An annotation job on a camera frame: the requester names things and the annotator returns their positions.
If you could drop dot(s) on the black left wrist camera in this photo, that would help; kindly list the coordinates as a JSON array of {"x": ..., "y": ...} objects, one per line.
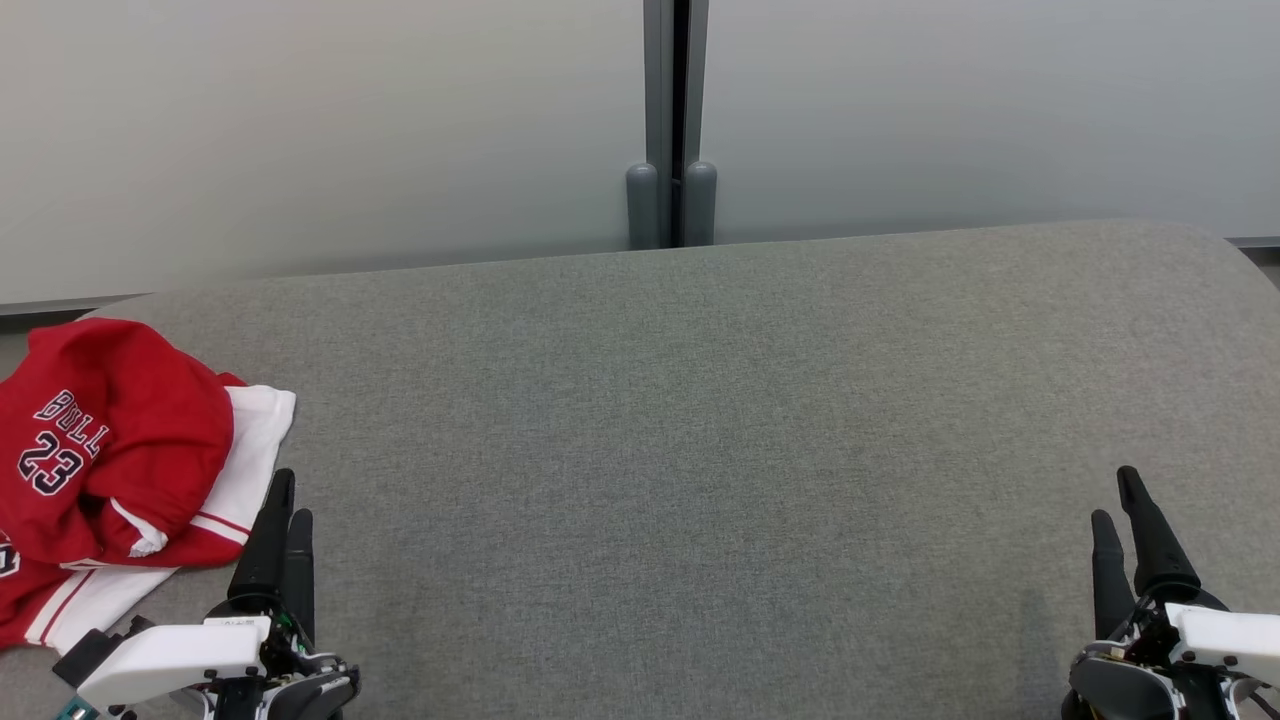
[{"x": 95, "y": 650}]

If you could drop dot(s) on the grey partition base rail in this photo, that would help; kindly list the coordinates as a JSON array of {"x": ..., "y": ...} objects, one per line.
[
  {"x": 50, "y": 304},
  {"x": 1255, "y": 242}
]

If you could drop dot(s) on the grey partition post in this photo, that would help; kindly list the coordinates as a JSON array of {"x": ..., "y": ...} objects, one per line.
[{"x": 660, "y": 100}]

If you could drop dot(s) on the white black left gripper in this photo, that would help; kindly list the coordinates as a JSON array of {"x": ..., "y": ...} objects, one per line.
[{"x": 180, "y": 655}]

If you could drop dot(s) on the red white number 23 jersey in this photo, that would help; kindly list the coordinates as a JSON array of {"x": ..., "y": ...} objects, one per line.
[{"x": 130, "y": 430}]

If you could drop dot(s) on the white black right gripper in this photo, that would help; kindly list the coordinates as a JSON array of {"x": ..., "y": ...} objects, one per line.
[{"x": 1230, "y": 640}]

